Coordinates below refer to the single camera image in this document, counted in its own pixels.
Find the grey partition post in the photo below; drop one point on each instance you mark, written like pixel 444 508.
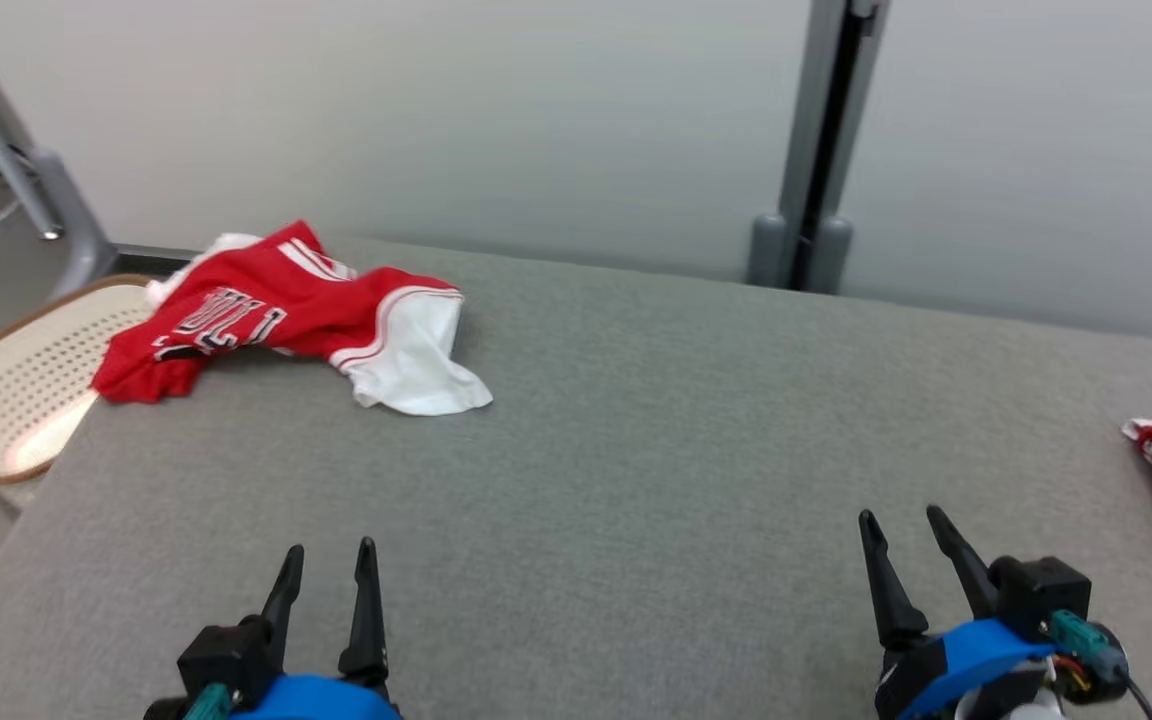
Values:
pixel 806 150

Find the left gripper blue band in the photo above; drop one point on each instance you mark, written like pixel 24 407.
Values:
pixel 321 700

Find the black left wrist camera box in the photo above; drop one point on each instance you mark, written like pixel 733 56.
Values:
pixel 221 655

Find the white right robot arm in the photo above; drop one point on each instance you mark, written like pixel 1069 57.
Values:
pixel 1036 712

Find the cream perforated laundry basket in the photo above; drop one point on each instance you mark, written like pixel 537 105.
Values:
pixel 16 390

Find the red and white basketball jersey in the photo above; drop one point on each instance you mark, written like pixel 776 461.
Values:
pixel 266 300

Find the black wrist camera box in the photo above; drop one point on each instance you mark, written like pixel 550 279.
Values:
pixel 221 655
pixel 1041 590

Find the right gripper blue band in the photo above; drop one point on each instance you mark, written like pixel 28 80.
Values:
pixel 966 660

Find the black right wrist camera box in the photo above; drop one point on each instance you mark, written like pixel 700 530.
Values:
pixel 1041 590

